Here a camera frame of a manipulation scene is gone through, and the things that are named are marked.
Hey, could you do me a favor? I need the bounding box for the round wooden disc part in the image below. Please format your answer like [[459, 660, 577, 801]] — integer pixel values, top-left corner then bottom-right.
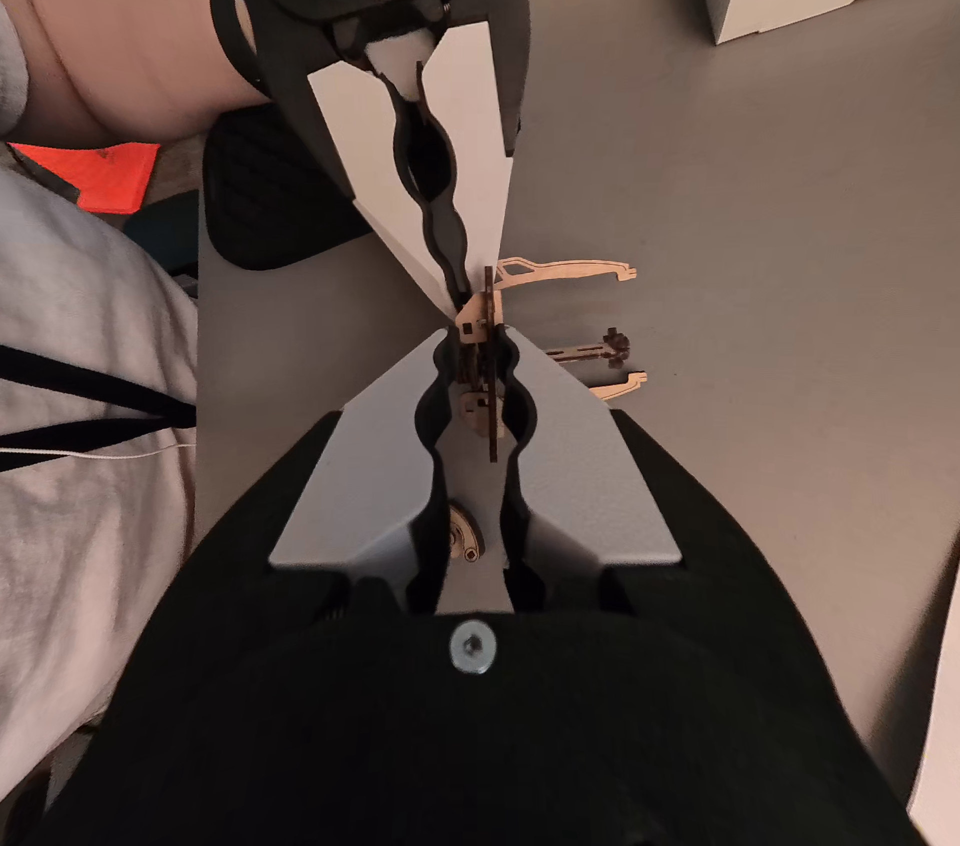
[[446, 501, 485, 564]]

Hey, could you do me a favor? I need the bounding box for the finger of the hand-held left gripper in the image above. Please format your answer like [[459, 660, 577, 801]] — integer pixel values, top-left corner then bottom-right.
[[307, 60, 470, 324], [416, 21, 517, 296]]

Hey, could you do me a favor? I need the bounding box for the wooden crossbow model assembly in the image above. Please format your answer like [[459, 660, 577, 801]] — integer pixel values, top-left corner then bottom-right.
[[453, 256, 648, 442]]

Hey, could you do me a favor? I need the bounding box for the dark teal object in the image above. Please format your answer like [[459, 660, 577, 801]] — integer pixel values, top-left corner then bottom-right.
[[123, 197, 202, 277]]

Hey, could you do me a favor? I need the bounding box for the black lanyard strap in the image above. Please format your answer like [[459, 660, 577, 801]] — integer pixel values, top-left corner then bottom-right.
[[0, 345, 198, 474]]

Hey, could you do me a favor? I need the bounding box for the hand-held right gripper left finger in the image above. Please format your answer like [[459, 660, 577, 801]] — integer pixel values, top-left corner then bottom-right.
[[268, 329, 451, 600]]

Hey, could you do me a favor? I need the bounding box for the orange fabric piece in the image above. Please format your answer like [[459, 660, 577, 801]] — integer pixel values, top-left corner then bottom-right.
[[7, 141, 162, 215]]

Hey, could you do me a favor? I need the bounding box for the dark wooden model part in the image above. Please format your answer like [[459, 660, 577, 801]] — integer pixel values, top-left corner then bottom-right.
[[482, 265, 502, 463]]

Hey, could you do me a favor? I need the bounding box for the illustrated instruction booklet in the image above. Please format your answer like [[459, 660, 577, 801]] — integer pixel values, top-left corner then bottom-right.
[[906, 561, 960, 846]]

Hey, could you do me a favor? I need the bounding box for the thin white cord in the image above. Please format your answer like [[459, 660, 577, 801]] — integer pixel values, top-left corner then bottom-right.
[[0, 443, 196, 462]]

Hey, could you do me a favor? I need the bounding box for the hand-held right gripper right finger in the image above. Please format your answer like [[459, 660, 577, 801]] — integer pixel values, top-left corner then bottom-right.
[[498, 327, 682, 592]]

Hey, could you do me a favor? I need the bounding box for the person's left forearm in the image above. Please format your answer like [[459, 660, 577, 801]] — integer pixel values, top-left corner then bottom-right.
[[0, 0, 151, 146]]

